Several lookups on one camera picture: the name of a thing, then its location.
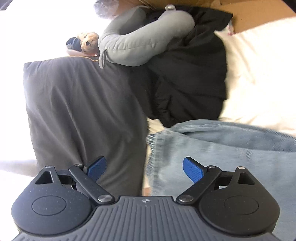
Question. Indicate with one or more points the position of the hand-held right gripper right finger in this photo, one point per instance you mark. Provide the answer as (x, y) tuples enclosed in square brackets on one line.
[(192, 169)]

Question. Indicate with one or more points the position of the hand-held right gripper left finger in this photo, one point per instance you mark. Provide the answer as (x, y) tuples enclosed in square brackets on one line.
[(97, 168)]

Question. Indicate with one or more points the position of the light blue denim pants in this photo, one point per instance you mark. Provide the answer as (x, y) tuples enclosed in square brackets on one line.
[(231, 150)]

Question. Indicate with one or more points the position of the dark grey pillow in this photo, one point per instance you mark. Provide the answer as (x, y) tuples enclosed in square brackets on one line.
[(81, 111)]

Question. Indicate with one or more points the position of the black garment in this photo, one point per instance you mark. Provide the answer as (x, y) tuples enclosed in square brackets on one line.
[(189, 81)]

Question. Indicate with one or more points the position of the cream bear print bed sheet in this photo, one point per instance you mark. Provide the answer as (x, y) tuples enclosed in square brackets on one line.
[(261, 76)]

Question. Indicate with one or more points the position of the brown teddy bear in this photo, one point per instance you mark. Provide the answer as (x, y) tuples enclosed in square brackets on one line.
[(89, 42)]

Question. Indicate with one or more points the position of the grey neck pillow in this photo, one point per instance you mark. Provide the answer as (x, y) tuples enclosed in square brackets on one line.
[(138, 44)]

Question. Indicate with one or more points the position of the floral cloth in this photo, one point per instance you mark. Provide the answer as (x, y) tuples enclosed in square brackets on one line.
[(230, 28)]

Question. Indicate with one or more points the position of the brown cardboard sheet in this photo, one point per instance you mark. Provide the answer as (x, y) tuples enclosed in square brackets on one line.
[(254, 12)]

